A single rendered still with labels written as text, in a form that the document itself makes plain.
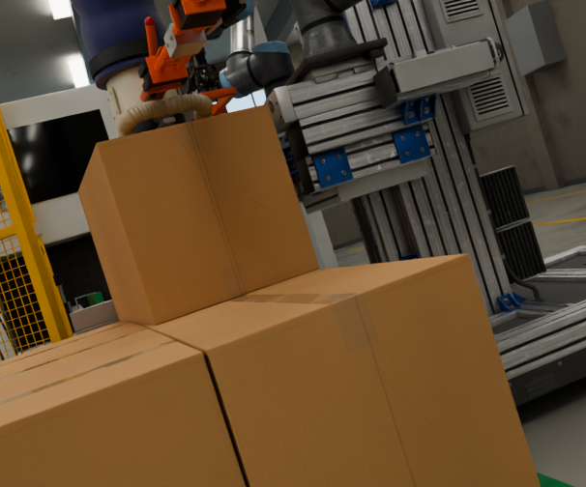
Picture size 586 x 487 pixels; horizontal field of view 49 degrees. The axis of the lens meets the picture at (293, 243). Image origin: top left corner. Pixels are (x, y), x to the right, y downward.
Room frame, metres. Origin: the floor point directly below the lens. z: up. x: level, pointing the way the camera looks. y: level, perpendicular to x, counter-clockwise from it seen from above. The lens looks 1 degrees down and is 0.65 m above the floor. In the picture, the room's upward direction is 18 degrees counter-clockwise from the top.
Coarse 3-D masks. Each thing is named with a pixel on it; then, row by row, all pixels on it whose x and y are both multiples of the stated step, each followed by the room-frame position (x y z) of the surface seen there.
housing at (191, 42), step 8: (168, 32) 1.24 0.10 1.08; (184, 32) 1.23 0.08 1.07; (192, 32) 1.23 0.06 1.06; (168, 40) 1.25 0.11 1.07; (176, 40) 1.22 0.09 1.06; (184, 40) 1.22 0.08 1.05; (192, 40) 1.23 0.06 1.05; (200, 40) 1.24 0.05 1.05; (168, 48) 1.27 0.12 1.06; (176, 48) 1.23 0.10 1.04; (184, 48) 1.25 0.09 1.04; (192, 48) 1.26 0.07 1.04; (200, 48) 1.28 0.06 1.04; (176, 56) 1.28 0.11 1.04
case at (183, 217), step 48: (96, 144) 1.34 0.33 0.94; (144, 144) 1.37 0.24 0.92; (192, 144) 1.41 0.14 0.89; (240, 144) 1.45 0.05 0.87; (96, 192) 1.54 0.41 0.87; (144, 192) 1.36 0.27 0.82; (192, 192) 1.40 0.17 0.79; (240, 192) 1.44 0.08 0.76; (288, 192) 1.48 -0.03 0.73; (96, 240) 1.82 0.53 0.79; (144, 240) 1.35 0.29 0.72; (192, 240) 1.39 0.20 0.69; (240, 240) 1.42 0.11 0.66; (288, 240) 1.47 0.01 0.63; (144, 288) 1.34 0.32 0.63; (192, 288) 1.37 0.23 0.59; (240, 288) 1.41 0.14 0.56
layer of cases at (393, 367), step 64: (448, 256) 0.94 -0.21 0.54; (192, 320) 1.20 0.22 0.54; (256, 320) 0.90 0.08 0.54; (320, 320) 0.83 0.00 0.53; (384, 320) 0.85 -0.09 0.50; (448, 320) 0.89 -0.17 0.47; (0, 384) 1.15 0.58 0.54; (64, 384) 0.87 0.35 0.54; (128, 384) 0.74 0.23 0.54; (192, 384) 0.77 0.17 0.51; (256, 384) 0.79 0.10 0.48; (320, 384) 0.82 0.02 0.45; (384, 384) 0.85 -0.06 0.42; (448, 384) 0.88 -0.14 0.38; (0, 448) 0.69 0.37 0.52; (64, 448) 0.71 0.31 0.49; (128, 448) 0.74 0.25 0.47; (192, 448) 0.76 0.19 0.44; (256, 448) 0.78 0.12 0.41; (320, 448) 0.81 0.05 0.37; (384, 448) 0.84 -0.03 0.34; (448, 448) 0.87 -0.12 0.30; (512, 448) 0.90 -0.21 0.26
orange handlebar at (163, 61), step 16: (192, 0) 1.09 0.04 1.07; (208, 0) 1.09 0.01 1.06; (176, 32) 1.21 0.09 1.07; (160, 48) 1.33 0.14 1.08; (160, 64) 1.37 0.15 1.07; (176, 64) 1.37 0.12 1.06; (144, 96) 1.57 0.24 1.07; (160, 96) 1.61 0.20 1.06; (208, 96) 1.79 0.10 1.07; (224, 96) 1.81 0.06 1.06
